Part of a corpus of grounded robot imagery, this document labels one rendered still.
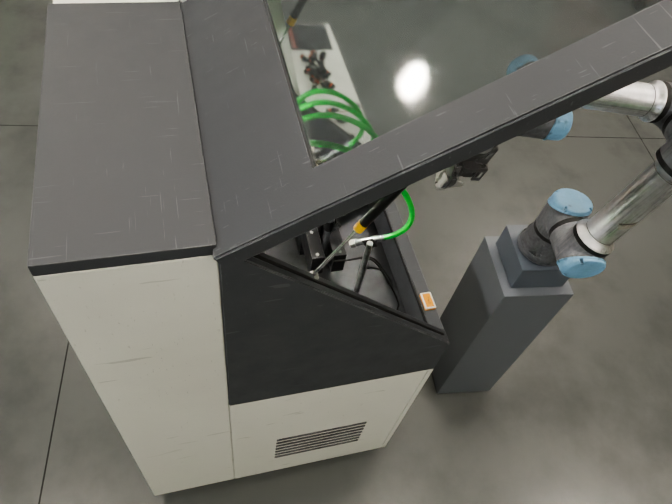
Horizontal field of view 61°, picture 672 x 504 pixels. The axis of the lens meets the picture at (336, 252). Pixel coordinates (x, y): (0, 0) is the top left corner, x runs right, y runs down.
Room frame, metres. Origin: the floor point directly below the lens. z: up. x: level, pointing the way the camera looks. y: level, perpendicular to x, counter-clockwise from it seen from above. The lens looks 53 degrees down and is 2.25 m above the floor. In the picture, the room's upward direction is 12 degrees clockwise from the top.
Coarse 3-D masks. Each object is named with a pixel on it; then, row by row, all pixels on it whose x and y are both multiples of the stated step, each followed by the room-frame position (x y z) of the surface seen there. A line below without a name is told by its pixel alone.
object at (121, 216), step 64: (64, 0) 1.12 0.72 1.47; (128, 0) 1.17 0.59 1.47; (64, 64) 0.87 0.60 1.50; (128, 64) 0.91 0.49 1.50; (64, 128) 0.70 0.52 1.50; (128, 128) 0.73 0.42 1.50; (192, 128) 0.77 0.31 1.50; (64, 192) 0.56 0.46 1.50; (128, 192) 0.59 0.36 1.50; (192, 192) 0.62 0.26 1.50; (64, 256) 0.44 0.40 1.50; (128, 256) 0.47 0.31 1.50; (192, 256) 0.50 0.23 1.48; (64, 320) 0.41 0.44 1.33; (128, 320) 0.45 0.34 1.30; (192, 320) 0.50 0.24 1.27; (128, 384) 0.44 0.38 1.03; (192, 384) 0.49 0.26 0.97; (192, 448) 0.48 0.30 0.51
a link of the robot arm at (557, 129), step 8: (552, 120) 0.98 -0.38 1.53; (560, 120) 0.98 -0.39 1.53; (568, 120) 0.99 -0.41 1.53; (536, 128) 0.96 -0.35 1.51; (544, 128) 0.97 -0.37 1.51; (552, 128) 0.97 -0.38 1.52; (560, 128) 0.97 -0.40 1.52; (568, 128) 0.98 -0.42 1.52; (528, 136) 0.97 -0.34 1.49; (536, 136) 0.97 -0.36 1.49; (544, 136) 0.97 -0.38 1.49; (552, 136) 0.97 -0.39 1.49; (560, 136) 0.97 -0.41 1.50
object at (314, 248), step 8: (312, 232) 0.99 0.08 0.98; (336, 232) 1.01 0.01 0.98; (296, 240) 1.06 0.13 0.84; (304, 240) 0.98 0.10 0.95; (312, 240) 0.97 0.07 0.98; (320, 240) 0.97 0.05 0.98; (336, 240) 0.98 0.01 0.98; (304, 248) 0.98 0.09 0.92; (312, 248) 0.94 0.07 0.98; (320, 248) 0.94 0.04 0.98; (328, 248) 0.97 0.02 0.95; (344, 248) 0.96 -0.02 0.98; (312, 256) 0.91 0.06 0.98; (320, 256) 0.92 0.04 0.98; (336, 256) 0.93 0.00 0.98; (344, 256) 0.94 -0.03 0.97; (312, 264) 0.90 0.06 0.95; (336, 264) 0.93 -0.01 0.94; (320, 272) 0.92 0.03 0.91
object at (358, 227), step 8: (400, 192) 0.66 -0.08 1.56; (384, 200) 0.65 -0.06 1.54; (392, 200) 0.65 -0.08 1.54; (376, 208) 0.65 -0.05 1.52; (384, 208) 0.65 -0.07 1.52; (368, 216) 0.65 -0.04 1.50; (376, 216) 0.65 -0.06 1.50; (360, 224) 0.65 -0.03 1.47; (368, 224) 0.65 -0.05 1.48; (352, 232) 0.65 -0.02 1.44; (360, 232) 0.64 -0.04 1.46; (344, 240) 0.64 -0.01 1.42; (336, 248) 0.64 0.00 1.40; (328, 256) 0.64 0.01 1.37; (320, 264) 0.63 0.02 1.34; (312, 272) 0.63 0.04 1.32
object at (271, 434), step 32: (352, 384) 0.65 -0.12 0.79; (384, 384) 0.69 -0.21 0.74; (416, 384) 0.74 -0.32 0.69; (256, 416) 0.55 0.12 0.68; (288, 416) 0.59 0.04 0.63; (320, 416) 0.63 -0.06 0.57; (352, 416) 0.67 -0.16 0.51; (384, 416) 0.72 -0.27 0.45; (256, 448) 0.55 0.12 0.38; (288, 448) 0.59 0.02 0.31; (320, 448) 0.64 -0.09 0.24; (352, 448) 0.69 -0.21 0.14
